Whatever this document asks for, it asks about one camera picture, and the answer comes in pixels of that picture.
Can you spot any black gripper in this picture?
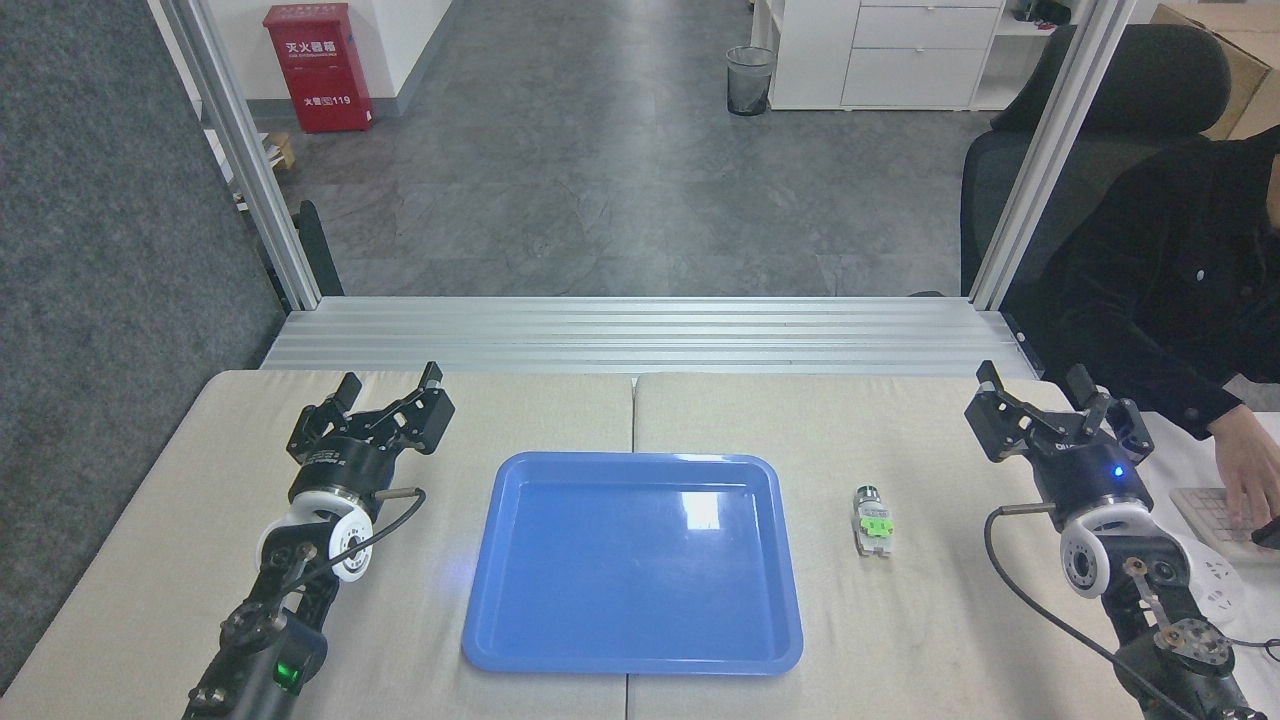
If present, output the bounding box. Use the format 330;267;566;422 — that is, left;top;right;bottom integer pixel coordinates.
287;362;456;501
964;360;1157;517

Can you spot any white green switch part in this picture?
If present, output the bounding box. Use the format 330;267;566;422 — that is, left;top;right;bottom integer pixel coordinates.
853;485;895;557

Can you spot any blue plastic tray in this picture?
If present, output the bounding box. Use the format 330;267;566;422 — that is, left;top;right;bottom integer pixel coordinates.
461;451;805;676

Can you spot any person's hand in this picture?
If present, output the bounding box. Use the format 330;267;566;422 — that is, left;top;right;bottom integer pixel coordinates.
1208;404;1280;531

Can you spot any white keyboard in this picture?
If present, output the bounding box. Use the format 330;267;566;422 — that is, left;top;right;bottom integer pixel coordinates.
1170;487;1280;566

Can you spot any person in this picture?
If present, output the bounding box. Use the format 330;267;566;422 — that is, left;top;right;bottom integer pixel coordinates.
1005;125;1280;441

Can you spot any white power strip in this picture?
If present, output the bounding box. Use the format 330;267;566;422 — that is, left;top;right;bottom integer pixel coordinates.
1188;548;1247;628

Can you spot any grey felt partition panel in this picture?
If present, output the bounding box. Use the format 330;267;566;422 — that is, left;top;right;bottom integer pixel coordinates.
0;0;291;693

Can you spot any black office chair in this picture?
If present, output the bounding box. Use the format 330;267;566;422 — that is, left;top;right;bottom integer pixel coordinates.
960;22;1233;297

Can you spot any red fire extinguisher box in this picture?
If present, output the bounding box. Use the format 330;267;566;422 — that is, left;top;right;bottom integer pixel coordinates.
263;3;375;134

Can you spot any white drawer cabinet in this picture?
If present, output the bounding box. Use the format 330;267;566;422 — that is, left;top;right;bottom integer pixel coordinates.
750;0;1011;112

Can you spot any brown cardboard box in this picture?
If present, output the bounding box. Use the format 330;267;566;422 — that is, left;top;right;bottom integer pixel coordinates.
1150;3;1280;141

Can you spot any grey mesh waste bin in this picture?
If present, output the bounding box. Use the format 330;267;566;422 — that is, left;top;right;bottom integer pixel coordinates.
726;45;777;117

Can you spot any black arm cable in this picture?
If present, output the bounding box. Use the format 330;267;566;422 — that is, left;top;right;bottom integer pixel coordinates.
984;503;1186;720
300;486;428;593

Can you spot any black post bracket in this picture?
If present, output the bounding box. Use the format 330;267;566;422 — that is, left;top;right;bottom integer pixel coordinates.
297;200;345;298

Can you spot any silver aluminium post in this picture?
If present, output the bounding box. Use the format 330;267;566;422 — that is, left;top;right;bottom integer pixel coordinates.
968;0;1139;312
160;0;323;312

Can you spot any silver aluminium rail platform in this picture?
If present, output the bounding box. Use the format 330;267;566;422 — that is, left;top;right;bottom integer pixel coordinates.
260;297;1041;379

